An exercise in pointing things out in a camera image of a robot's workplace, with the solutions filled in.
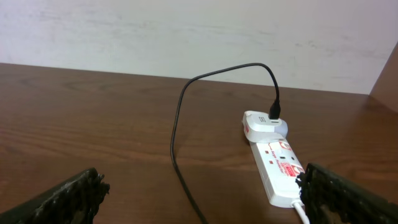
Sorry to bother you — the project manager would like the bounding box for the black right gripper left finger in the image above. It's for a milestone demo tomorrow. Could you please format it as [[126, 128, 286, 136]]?
[[1, 167, 110, 224]]

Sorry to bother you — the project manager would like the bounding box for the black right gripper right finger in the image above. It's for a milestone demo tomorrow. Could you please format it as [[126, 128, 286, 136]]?
[[296, 163, 397, 224]]

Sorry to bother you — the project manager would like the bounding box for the white power strip cord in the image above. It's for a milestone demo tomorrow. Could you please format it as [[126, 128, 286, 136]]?
[[291, 200, 311, 224]]

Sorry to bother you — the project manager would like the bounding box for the black USB charging cable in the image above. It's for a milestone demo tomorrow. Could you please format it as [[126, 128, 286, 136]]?
[[170, 62, 282, 224]]

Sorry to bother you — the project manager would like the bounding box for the white USB charger adapter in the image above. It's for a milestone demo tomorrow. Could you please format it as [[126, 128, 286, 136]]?
[[242, 111, 288, 143]]

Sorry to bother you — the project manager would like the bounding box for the brown cardboard panel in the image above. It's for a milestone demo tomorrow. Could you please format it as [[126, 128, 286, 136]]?
[[369, 45, 398, 112]]

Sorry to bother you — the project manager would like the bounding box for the white power strip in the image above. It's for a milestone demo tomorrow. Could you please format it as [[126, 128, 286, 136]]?
[[250, 139, 305, 208]]

